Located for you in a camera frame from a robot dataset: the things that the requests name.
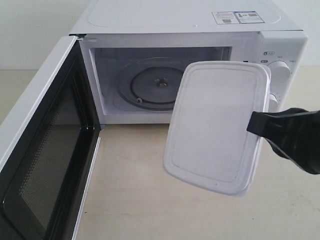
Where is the white plastic lidded container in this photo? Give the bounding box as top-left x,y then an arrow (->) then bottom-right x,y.
163,61 -> 271,197

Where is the white microwave oven body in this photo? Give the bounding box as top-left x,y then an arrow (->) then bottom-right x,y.
70,0 -> 308,126

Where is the white microwave door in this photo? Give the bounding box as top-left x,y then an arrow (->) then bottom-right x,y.
0,36 -> 101,240

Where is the glass turntable plate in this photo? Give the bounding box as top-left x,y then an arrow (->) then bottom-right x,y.
116,57 -> 186,111

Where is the upper white control knob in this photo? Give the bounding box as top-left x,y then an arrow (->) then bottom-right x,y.
268,60 -> 291,84

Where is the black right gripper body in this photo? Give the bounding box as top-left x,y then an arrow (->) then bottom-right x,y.
268,111 -> 320,175

